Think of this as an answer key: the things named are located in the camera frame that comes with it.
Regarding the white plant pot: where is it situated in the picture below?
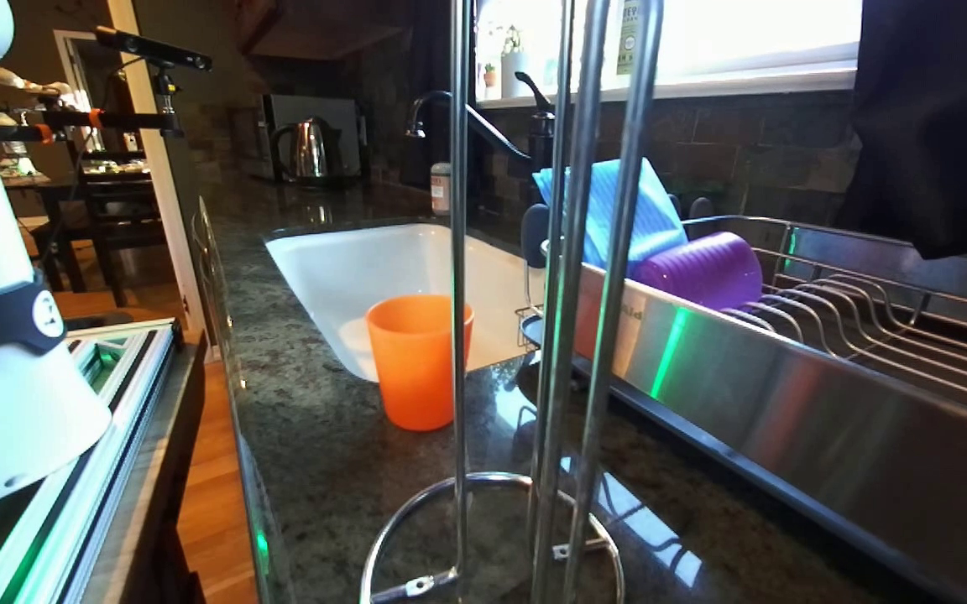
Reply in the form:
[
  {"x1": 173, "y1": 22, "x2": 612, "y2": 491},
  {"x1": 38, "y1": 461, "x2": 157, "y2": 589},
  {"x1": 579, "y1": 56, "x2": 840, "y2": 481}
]
[{"x1": 493, "y1": 47, "x2": 527, "y2": 99}]

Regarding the purple plastic cup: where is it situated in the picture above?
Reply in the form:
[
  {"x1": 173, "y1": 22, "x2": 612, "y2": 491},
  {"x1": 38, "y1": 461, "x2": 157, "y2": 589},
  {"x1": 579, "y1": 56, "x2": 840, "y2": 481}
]
[{"x1": 628, "y1": 228, "x2": 770, "y2": 316}]

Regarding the round cleanser canister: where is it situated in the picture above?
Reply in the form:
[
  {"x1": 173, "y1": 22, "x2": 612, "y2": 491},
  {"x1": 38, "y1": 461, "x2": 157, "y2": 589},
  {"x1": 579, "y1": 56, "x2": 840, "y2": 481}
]
[{"x1": 426, "y1": 162, "x2": 457, "y2": 217}]

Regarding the steel kettle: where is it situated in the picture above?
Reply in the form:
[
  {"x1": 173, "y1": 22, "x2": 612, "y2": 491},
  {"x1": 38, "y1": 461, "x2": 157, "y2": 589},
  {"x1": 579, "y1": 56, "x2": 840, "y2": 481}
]
[{"x1": 268, "y1": 114, "x2": 344, "y2": 189}]

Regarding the chrome wire paper towel holder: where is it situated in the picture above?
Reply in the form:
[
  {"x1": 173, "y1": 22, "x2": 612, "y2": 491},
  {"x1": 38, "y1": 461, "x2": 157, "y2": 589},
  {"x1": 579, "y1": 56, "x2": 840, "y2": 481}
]
[{"x1": 357, "y1": 0, "x2": 667, "y2": 604}]

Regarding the steel dish drying rack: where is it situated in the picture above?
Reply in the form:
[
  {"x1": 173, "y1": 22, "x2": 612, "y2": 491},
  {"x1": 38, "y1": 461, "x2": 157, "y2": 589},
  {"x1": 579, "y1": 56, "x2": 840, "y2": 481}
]
[{"x1": 517, "y1": 198, "x2": 967, "y2": 604}]

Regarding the white kitchen sink basin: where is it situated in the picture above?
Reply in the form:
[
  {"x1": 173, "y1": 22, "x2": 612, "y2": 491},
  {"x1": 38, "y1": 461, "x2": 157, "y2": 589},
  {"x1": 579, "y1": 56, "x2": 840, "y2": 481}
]
[{"x1": 261, "y1": 217, "x2": 541, "y2": 386}]

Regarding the dark wooden chair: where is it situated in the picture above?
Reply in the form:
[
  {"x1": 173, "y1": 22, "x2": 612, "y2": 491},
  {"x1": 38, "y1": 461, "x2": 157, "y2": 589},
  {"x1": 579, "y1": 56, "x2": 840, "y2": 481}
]
[{"x1": 60, "y1": 132, "x2": 173, "y2": 312}]

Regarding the green potted plant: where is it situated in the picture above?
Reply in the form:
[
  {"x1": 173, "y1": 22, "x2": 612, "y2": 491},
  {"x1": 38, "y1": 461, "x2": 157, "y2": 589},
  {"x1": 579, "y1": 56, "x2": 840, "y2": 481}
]
[{"x1": 493, "y1": 21, "x2": 527, "y2": 56}]

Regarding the white window frame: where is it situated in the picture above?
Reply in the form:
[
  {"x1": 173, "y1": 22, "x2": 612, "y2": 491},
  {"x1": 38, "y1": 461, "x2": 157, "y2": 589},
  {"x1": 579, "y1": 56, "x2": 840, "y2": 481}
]
[{"x1": 471, "y1": 0, "x2": 867, "y2": 112}]

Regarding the black mounting bar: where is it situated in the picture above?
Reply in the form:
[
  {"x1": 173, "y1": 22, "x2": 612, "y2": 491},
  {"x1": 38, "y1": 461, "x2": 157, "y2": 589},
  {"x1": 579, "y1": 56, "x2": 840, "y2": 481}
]
[{"x1": 89, "y1": 22, "x2": 214, "y2": 74}]

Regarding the navy blue curtain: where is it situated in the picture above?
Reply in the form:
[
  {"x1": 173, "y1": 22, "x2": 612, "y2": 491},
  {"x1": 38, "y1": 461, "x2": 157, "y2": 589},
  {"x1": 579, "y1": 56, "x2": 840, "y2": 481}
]
[{"x1": 831, "y1": 0, "x2": 967, "y2": 266}]

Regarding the metal robot stand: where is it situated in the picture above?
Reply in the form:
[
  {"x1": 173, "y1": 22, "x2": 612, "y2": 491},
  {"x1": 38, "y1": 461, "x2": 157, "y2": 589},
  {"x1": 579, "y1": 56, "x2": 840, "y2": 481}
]
[{"x1": 0, "y1": 316, "x2": 208, "y2": 604}]

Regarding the dark bronze faucet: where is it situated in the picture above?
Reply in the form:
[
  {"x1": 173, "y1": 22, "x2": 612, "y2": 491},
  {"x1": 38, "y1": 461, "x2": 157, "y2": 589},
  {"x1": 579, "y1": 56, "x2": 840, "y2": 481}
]
[{"x1": 401, "y1": 67, "x2": 560, "y2": 174}]

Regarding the orange plastic cup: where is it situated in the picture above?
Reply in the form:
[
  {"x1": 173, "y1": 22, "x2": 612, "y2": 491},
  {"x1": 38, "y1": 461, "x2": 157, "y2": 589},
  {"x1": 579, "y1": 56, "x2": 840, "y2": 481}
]
[{"x1": 361, "y1": 292, "x2": 477, "y2": 435}]

